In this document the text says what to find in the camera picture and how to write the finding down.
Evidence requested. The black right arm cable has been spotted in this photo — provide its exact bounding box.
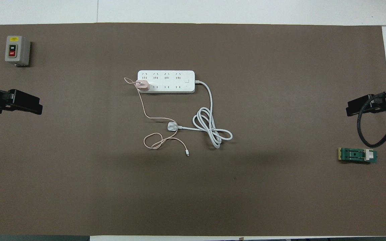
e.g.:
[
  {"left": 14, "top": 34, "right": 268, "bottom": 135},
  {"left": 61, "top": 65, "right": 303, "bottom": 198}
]
[{"left": 357, "top": 93, "right": 386, "bottom": 148}]

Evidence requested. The grey on-off switch box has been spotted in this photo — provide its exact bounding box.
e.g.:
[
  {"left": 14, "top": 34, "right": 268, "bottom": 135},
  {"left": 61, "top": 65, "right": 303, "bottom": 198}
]
[{"left": 5, "top": 35, "right": 31, "bottom": 67}]

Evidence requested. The white power strip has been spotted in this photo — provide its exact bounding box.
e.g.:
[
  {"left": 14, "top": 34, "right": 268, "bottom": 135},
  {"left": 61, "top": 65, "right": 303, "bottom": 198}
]
[{"left": 137, "top": 70, "right": 196, "bottom": 94}]

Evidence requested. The brown table mat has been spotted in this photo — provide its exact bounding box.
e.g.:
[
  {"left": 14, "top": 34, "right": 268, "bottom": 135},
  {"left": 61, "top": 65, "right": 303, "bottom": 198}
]
[{"left": 0, "top": 22, "right": 386, "bottom": 236}]

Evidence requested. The pink charging cable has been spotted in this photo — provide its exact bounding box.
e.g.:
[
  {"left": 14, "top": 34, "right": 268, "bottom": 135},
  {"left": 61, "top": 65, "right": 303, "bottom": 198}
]
[{"left": 124, "top": 77, "right": 191, "bottom": 157}]

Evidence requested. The green knife switch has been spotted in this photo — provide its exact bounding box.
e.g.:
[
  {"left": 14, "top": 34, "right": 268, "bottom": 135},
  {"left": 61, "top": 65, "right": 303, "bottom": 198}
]
[{"left": 338, "top": 147, "right": 378, "bottom": 164}]

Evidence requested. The white power strip cord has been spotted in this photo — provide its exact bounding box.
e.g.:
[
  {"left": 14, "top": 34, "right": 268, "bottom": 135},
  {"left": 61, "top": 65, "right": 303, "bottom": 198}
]
[{"left": 178, "top": 80, "right": 233, "bottom": 149}]

